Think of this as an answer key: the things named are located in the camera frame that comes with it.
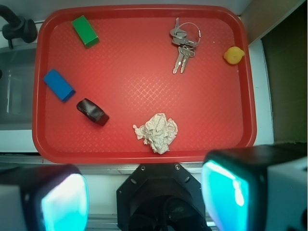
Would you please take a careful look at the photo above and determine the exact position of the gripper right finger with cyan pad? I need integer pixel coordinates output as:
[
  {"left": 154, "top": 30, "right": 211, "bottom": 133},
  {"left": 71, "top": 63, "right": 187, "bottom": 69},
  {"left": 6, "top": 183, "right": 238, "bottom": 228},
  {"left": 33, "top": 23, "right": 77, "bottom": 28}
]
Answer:
[{"left": 201, "top": 143, "right": 308, "bottom": 231}]

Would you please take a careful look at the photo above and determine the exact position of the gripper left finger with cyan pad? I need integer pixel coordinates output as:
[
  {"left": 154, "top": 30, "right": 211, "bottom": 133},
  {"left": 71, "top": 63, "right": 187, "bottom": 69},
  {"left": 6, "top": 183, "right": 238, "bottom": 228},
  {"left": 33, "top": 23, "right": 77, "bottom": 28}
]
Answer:
[{"left": 0, "top": 165, "right": 89, "bottom": 231}]

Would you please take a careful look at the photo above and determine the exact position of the blue rectangular block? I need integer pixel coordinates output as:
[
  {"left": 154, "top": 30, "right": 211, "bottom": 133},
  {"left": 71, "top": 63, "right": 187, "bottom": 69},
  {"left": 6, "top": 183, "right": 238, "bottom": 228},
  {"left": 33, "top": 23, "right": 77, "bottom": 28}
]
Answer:
[{"left": 43, "top": 69, "right": 76, "bottom": 102}]

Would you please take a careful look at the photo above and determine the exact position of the green rectangular block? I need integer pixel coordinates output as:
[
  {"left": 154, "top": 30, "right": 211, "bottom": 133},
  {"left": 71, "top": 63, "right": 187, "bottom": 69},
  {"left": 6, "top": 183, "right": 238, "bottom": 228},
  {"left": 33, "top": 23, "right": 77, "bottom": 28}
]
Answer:
[{"left": 71, "top": 15, "right": 99, "bottom": 48}]

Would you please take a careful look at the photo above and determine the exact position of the red plastic tray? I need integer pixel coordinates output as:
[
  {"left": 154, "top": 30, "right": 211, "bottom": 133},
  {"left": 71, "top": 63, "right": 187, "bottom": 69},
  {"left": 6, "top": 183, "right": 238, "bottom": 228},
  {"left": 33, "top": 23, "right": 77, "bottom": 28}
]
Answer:
[{"left": 32, "top": 5, "right": 257, "bottom": 164}]

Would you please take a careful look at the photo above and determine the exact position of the crumpled white paper ball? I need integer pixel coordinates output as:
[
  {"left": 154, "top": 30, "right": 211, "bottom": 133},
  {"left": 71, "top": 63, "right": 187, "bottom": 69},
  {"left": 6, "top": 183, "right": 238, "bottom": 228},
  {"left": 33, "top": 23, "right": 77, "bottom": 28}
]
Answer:
[{"left": 132, "top": 113, "right": 178, "bottom": 154}]

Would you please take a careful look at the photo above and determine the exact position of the black toy car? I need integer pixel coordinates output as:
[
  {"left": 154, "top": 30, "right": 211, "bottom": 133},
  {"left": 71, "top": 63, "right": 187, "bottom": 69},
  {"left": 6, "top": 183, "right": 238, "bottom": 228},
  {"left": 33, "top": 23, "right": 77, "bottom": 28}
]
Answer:
[{"left": 76, "top": 98, "right": 109, "bottom": 126}]

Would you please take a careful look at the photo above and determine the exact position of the yellow rubber duck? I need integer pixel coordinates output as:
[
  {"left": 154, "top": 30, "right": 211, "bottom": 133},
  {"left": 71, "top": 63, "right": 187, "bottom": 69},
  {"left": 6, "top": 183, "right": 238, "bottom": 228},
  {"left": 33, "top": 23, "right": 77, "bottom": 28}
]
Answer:
[{"left": 223, "top": 46, "right": 245, "bottom": 65}]

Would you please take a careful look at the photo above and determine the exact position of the grey metal sink basin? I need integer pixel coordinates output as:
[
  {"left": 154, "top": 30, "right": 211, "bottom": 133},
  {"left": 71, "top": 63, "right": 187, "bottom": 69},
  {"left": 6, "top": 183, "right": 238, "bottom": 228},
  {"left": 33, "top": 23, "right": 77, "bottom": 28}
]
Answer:
[{"left": 0, "top": 47, "right": 36, "bottom": 130}]

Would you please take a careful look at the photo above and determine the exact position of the silver key bunch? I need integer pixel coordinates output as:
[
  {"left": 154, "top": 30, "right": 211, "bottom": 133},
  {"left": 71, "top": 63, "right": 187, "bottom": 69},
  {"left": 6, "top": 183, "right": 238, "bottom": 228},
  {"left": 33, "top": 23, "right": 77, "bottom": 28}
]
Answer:
[{"left": 170, "top": 17, "right": 202, "bottom": 74}]

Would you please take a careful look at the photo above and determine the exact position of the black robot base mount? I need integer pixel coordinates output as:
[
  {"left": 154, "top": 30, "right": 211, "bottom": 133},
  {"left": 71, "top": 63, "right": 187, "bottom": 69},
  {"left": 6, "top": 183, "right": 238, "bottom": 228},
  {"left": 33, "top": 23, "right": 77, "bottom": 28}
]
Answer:
[{"left": 116, "top": 164, "right": 211, "bottom": 231}]

